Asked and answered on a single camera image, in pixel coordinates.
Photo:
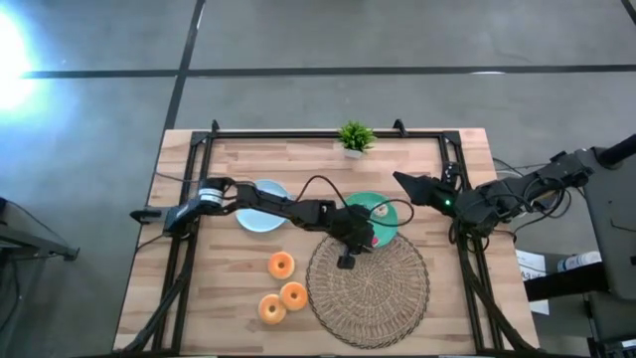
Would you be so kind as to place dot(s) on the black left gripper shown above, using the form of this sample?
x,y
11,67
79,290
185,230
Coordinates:
x,y
355,231

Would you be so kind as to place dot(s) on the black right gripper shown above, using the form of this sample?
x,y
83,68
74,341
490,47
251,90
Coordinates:
x,y
439,195

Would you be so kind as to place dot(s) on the large orange glazed donut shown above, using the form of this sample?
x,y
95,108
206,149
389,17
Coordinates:
x,y
286,297
274,265
265,309

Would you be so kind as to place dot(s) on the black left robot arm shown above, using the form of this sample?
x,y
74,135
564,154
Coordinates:
x,y
278,204

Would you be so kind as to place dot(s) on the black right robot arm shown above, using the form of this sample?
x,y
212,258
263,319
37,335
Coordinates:
x,y
502,199

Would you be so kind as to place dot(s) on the teal plate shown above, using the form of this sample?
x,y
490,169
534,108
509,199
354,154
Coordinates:
x,y
390,231

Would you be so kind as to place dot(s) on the round woven placemat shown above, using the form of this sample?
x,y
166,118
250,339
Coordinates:
x,y
387,298

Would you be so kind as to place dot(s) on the small potted green plant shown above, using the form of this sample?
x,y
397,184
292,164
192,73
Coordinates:
x,y
357,136

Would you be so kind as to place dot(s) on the light blue plate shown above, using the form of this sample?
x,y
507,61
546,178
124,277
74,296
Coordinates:
x,y
258,221

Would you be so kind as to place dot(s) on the white paper sheet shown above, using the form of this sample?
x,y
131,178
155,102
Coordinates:
x,y
531,271

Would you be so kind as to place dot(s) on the black table beam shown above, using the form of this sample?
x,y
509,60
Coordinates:
x,y
566,282

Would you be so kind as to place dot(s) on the white bottle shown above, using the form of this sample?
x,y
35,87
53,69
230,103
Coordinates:
x,y
579,261

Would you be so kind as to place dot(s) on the grey equipment cabinet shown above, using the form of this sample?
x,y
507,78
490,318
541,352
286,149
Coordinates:
x,y
613,224

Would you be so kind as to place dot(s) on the grey side cart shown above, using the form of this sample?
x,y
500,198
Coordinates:
x,y
30,233

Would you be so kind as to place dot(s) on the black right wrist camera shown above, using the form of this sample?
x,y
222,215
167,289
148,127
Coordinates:
x,y
451,171

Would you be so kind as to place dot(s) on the black aluminium table frame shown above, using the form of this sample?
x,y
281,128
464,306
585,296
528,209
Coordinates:
x,y
323,134

